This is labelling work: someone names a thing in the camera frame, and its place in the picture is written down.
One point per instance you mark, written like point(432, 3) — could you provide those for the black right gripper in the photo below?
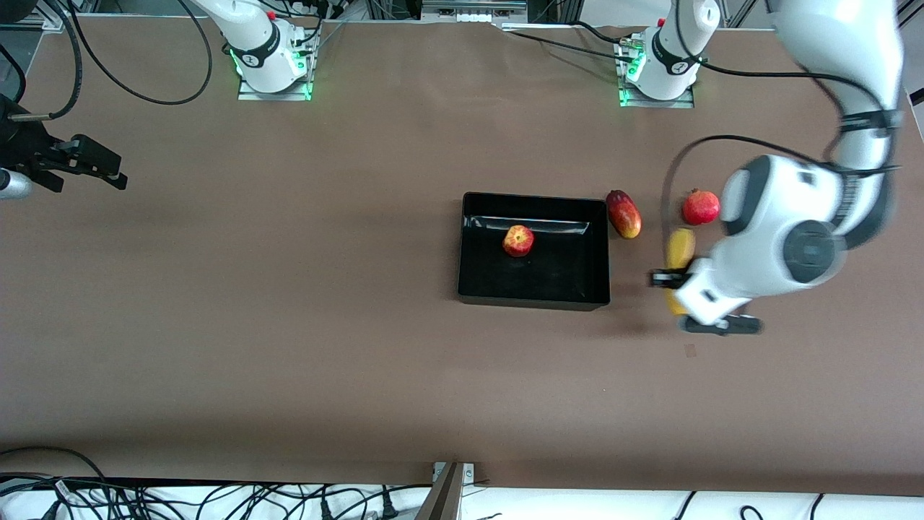
point(20, 146)

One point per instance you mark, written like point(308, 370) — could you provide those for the yellow banana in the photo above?
point(681, 249)

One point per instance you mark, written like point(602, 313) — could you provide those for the red yellow apple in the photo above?
point(518, 240)

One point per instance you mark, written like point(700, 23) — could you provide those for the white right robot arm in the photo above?
point(253, 43)

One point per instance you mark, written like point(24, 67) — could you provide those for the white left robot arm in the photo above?
point(765, 245)

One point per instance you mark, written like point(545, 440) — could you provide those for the black rectangular box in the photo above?
point(491, 278)

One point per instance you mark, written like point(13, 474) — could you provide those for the red yellow mango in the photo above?
point(624, 214)

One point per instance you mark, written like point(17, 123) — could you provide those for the red pomegranate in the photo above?
point(701, 207)

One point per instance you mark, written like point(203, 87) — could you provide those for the white bench surface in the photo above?
point(577, 507)

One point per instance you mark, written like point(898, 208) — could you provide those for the white power strip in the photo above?
point(473, 16)

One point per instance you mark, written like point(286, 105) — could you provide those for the black power plug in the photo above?
point(325, 509)
point(388, 507)

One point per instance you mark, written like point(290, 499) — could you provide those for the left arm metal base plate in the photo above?
point(628, 102)

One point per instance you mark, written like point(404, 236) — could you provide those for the silver metal bracket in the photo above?
point(469, 473)

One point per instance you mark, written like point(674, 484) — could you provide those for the grey metal post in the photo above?
point(444, 500)

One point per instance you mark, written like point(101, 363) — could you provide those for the aluminium frame profile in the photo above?
point(882, 35)

